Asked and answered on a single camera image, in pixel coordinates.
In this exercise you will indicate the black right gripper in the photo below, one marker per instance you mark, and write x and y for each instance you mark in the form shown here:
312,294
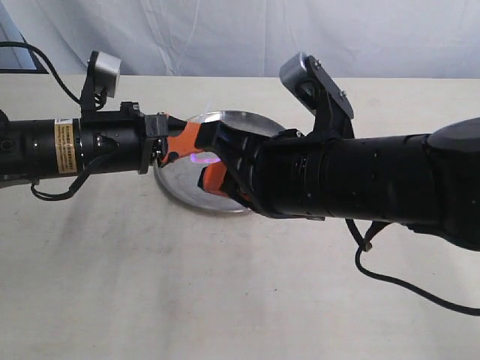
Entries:
265,174

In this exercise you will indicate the white backdrop cloth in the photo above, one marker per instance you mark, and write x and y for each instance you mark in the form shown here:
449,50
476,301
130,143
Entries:
430,39

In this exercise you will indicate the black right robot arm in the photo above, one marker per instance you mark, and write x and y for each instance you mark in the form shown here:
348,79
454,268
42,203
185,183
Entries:
426,182

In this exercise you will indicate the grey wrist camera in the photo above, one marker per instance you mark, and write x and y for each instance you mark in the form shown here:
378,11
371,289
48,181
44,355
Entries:
102,78
306,79

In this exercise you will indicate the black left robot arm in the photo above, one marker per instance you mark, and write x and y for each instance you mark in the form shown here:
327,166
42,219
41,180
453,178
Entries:
39,149

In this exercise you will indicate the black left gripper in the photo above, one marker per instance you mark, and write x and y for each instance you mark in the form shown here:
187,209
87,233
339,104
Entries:
127,139

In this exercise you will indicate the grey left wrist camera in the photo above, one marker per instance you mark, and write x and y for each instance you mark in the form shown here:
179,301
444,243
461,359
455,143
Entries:
102,78

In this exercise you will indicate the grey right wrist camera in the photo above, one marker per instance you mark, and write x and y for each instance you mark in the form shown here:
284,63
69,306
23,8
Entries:
306,79

